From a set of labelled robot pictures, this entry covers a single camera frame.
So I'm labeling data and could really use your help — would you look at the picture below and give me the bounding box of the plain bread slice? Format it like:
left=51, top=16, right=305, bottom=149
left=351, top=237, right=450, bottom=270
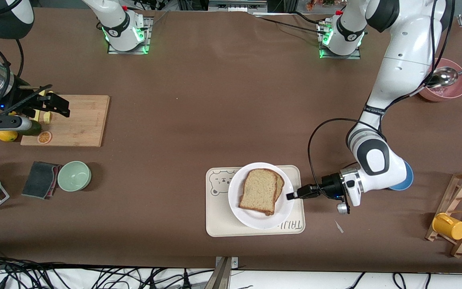
left=238, top=168, right=278, bottom=216

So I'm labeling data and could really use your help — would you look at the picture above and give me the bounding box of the white round plate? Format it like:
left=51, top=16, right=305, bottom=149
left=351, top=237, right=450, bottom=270
left=228, top=162, right=295, bottom=230

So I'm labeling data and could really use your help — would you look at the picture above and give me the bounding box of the yellow plastic fork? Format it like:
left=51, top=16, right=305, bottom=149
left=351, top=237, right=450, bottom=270
left=43, top=91, right=54, bottom=124

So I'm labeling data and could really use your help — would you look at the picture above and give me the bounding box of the yellow plastic knife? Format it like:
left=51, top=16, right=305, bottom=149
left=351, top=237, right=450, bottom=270
left=32, top=90, right=45, bottom=122

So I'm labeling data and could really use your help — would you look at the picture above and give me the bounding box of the green avocado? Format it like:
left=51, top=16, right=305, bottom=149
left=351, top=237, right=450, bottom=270
left=18, top=120, right=42, bottom=136

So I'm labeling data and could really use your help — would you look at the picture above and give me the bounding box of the wooden cutting board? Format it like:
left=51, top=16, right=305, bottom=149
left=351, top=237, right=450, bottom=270
left=20, top=95, right=110, bottom=148

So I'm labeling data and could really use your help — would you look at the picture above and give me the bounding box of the pink cloth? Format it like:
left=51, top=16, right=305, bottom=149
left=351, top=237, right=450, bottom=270
left=50, top=164, right=63, bottom=198

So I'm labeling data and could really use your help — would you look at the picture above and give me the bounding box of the pale green bowl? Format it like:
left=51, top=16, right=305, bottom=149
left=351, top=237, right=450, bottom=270
left=57, top=161, right=92, bottom=192

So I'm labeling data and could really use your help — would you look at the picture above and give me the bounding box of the dark grey cloth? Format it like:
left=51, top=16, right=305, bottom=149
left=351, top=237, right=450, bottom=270
left=22, top=161, right=61, bottom=199

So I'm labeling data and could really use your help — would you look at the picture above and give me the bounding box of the blue bowl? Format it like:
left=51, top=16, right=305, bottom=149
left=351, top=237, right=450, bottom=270
left=387, top=161, right=414, bottom=191

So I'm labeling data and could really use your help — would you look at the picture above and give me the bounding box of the cream tray with bear print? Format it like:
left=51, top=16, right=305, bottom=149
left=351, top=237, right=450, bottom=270
left=206, top=165, right=306, bottom=237

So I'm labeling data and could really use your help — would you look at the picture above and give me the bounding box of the yellow mug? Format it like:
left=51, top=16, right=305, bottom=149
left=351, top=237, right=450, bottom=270
left=432, top=213, right=462, bottom=240

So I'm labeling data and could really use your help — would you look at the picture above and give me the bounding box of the wooden mug rack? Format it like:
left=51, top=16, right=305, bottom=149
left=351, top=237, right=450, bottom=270
left=425, top=170, right=462, bottom=258

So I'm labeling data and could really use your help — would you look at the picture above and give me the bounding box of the pink bowl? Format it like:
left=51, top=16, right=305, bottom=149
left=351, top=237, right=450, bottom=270
left=417, top=58, right=462, bottom=102

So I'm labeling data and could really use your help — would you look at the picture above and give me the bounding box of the metal spoon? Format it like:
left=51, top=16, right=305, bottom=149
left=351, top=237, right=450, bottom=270
left=427, top=65, right=462, bottom=88

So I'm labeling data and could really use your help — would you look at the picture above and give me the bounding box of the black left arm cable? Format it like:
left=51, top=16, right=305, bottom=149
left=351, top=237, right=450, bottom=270
left=308, top=0, right=456, bottom=189

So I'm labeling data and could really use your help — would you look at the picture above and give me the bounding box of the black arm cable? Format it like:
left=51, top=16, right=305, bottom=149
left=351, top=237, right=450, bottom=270
left=0, top=37, right=54, bottom=115
left=308, top=0, right=456, bottom=189

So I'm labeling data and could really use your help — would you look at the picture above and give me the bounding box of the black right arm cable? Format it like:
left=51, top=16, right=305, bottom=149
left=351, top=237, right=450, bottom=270
left=0, top=37, right=54, bottom=115

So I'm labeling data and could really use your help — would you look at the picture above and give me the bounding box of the black base cable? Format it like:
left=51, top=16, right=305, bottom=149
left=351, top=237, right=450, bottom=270
left=252, top=11, right=328, bottom=37

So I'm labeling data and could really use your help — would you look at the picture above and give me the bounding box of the black cable bundle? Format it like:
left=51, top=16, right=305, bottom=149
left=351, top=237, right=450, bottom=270
left=0, top=257, right=215, bottom=289

